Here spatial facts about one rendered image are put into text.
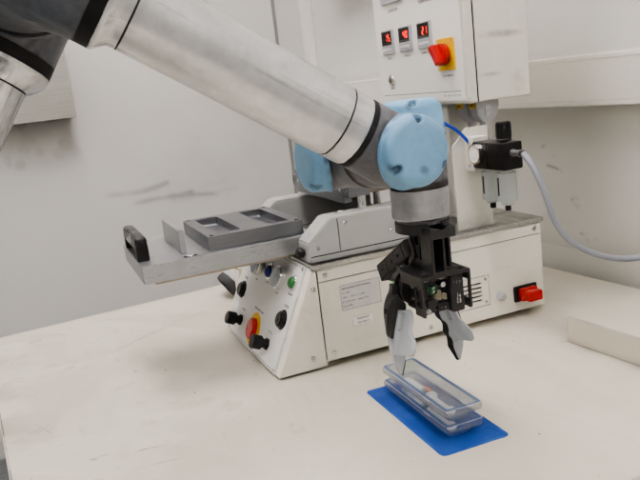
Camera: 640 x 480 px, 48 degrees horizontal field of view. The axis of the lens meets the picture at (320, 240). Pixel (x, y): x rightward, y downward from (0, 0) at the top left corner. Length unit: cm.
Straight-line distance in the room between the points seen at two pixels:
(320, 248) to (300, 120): 51
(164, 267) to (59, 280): 148
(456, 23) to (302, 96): 65
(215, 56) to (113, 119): 195
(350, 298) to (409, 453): 35
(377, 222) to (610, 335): 41
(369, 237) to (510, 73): 38
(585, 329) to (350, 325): 38
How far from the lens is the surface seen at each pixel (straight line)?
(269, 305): 129
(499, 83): 132
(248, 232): 119
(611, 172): 156
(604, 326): 121
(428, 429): 100
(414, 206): 90
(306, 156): 84
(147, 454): 105
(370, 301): 122
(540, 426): 100
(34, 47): 77
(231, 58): 67
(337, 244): 118
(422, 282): 90
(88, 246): 261
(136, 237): 119
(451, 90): 132
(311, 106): 69
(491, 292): 135
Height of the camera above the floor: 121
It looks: 12 degrees down
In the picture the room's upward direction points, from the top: 7 degrees counter-clockwise
